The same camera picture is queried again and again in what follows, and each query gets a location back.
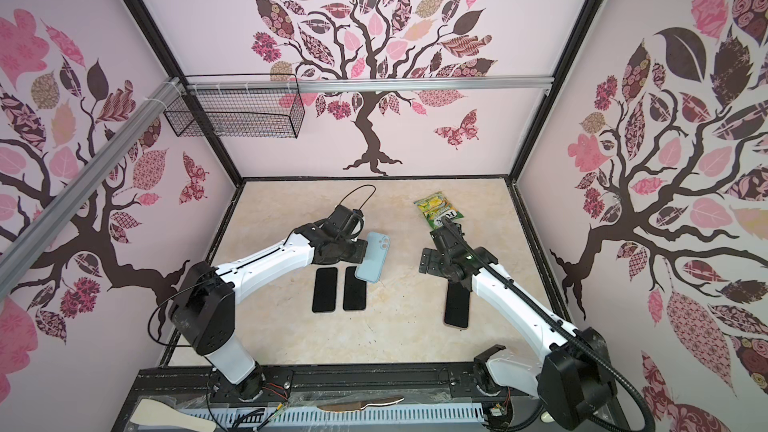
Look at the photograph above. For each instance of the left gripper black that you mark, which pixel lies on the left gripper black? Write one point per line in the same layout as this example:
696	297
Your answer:
358	255

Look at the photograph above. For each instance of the light blue phone case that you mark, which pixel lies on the light blue phone case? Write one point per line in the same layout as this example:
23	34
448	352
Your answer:
371	268

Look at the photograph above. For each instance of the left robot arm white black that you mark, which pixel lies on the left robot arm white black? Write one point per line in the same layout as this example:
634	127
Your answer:
204	311

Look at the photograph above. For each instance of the aluminium rail left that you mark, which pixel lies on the aluminium rail left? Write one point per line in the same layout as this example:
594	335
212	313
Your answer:
18	259

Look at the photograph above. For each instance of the wooden spatula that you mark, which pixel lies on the wooden spatula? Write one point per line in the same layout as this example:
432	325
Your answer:
152	413

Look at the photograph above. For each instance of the green snack packet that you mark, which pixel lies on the green snack packet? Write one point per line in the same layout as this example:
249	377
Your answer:
436	208

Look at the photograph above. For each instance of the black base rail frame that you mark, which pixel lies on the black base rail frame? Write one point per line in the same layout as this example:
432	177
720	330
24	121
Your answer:
339	388

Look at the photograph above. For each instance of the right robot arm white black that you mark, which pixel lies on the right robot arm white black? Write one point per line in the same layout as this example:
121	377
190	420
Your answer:
569	371

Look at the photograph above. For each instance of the black wire basket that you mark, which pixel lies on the black wire basket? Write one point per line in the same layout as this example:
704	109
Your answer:
260	105

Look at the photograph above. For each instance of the white slotted cable duct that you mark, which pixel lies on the white slotted cable duct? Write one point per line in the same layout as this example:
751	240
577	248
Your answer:
408	414

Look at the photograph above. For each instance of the black phone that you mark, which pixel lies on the black phone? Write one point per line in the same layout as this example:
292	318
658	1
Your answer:
355	291
457	306

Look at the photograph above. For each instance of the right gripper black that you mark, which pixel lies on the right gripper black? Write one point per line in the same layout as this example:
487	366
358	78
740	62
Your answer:
432	266

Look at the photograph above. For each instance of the dark blue phone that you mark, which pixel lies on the dark blue phone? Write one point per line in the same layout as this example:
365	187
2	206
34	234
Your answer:
325	290

